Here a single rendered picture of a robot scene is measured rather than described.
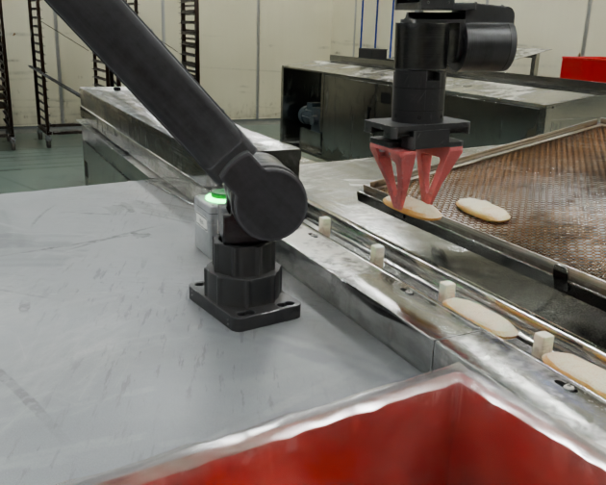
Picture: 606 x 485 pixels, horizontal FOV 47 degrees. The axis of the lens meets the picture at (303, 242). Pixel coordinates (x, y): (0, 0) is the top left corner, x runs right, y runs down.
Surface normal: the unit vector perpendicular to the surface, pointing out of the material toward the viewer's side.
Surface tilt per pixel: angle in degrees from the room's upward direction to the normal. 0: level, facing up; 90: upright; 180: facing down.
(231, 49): 90
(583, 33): 90
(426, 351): 90
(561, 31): 90
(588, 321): 0
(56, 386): 0
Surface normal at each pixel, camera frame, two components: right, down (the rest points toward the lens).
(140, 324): 0.03, -0.96
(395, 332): -0.90, 0.11
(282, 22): 0.44, 0.28
